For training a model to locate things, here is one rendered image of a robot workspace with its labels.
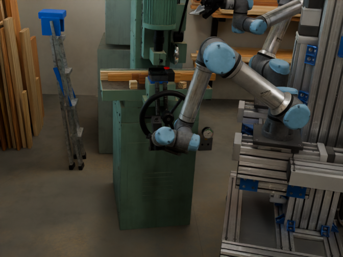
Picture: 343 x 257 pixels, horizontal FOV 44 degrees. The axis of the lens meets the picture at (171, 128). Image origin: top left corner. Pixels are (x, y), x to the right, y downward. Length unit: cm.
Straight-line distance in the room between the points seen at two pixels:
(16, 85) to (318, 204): 237
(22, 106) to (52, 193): 90
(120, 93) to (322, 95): 101
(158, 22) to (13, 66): 154
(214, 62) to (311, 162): 69
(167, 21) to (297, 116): 87
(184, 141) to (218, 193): 134
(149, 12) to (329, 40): 90
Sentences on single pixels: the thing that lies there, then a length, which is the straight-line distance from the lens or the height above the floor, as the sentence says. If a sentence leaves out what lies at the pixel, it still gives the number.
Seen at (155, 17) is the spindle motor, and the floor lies 127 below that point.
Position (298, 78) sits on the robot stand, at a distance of 216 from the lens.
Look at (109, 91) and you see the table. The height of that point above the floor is 89.
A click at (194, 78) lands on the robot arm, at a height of 109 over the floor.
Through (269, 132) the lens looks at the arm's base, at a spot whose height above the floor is 84.
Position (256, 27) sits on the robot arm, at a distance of 221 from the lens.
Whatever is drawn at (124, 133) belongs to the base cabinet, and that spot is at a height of 65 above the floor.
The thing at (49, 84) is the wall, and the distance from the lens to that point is 491.
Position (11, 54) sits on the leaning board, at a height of 79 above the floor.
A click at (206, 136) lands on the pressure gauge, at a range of 236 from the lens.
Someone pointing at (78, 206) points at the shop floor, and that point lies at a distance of 288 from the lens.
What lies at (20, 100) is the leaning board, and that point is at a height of 41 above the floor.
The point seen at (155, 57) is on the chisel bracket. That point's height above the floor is 105.
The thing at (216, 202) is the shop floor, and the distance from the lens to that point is 297.
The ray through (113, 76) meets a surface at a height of 93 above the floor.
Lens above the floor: 161
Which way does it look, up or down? 23 degrees down
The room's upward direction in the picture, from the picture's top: 3 degrees clockwise
